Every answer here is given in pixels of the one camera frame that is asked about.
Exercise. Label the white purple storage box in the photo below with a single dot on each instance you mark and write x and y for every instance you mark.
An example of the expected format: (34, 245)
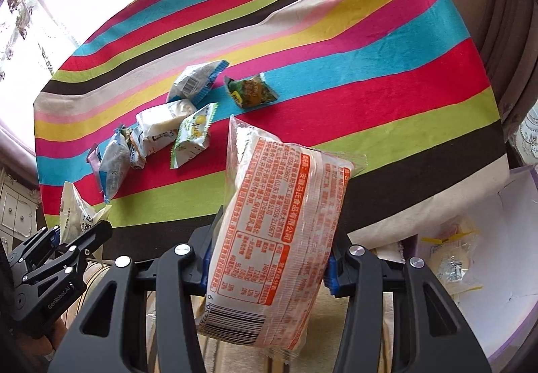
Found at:
(503, 312)

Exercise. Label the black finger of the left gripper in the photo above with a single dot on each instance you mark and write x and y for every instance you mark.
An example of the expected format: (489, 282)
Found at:
(77, 252)

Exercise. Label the orange printed bread package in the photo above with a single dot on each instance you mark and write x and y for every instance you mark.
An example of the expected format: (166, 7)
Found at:
(282, 206)

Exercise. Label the yellow bun packet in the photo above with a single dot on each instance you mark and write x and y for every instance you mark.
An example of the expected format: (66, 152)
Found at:
(449, 255)

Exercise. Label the white black text packet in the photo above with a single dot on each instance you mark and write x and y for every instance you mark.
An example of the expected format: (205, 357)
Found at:
(76, 216)

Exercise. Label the green yellow snack packet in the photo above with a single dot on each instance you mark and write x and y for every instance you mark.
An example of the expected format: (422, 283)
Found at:
(250, 92)

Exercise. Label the white cabinet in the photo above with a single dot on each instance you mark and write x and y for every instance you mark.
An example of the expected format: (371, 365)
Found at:
(18, 210)

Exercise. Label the colourful striped tablecloth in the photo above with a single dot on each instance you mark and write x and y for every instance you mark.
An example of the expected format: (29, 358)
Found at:
(399, 81)

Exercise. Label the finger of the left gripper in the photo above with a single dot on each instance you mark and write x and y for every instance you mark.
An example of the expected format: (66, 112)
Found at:
(37, 248)

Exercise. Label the blue edged barcode packet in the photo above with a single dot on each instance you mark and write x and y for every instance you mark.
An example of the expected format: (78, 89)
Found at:
(196, 81)

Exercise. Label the white cake clear packet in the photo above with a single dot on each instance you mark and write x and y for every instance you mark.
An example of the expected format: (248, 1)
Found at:
(158, 126)

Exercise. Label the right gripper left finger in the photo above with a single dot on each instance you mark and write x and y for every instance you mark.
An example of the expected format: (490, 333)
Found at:
(109, 332)

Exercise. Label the striped towel seat cover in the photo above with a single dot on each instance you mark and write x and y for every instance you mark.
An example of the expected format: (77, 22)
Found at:
(318, 352)

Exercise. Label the person's left hand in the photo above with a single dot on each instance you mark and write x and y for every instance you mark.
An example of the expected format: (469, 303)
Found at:
(37, 350)

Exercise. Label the blue edged silver packet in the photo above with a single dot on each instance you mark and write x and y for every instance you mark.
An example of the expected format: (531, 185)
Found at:
(121, 154)

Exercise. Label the green lemon snack packet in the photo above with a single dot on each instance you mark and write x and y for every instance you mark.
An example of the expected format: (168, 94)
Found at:
(193, 136)

